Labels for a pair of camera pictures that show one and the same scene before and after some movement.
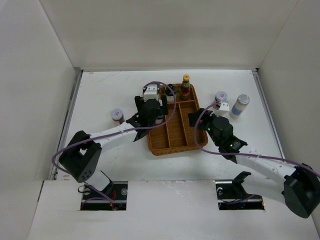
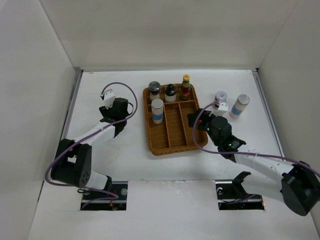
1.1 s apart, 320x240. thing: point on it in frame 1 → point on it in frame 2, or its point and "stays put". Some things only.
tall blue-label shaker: (239, 106) stays put
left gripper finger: (139, 101) → (105, 112)
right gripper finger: (194, 116) stays put
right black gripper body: (215, 137) stays put
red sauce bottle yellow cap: (185, 91) stays put
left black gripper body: (160, 112) → (125, 123)
